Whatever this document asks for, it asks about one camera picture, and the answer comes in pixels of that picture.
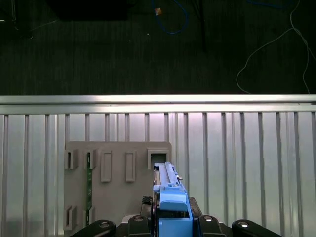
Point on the green RAM stick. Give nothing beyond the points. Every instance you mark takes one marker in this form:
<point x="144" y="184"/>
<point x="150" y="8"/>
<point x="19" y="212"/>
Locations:
<point x="89" y="182"/>

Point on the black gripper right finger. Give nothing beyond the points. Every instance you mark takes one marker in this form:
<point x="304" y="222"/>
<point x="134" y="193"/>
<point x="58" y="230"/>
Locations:
<point x="209" y="225"/>

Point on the hard disk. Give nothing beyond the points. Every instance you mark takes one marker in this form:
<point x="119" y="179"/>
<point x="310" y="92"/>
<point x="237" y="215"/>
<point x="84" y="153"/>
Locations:
<point x="172" y="202"/>

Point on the grey parts rack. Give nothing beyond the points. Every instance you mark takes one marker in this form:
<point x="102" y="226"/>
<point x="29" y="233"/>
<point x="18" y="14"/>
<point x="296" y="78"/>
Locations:
<point x="116" y="192"/>

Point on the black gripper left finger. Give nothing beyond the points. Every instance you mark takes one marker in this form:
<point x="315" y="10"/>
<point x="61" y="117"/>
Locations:
<point x="138" y="224"/>

